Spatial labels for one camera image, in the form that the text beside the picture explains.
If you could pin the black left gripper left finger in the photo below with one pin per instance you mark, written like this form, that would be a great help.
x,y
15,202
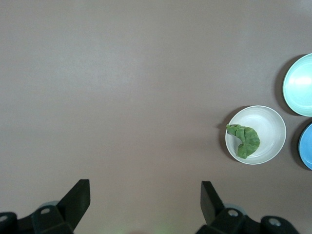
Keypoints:
x,y
78,202

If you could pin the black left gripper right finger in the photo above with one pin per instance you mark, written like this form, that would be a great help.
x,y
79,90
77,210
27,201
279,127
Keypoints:
x,y
210,204

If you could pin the green lettuce leaf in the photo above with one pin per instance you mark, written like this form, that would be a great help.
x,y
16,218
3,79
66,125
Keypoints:
x,y
248,139

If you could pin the beige round plate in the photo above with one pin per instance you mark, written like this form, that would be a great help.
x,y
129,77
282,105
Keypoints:
x,y
268,126

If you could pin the blue round plate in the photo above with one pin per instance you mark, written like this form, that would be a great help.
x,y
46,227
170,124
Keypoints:
x,y
307,148

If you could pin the pale green round plate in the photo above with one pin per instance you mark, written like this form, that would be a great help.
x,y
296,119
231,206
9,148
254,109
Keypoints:
x,y
299,90

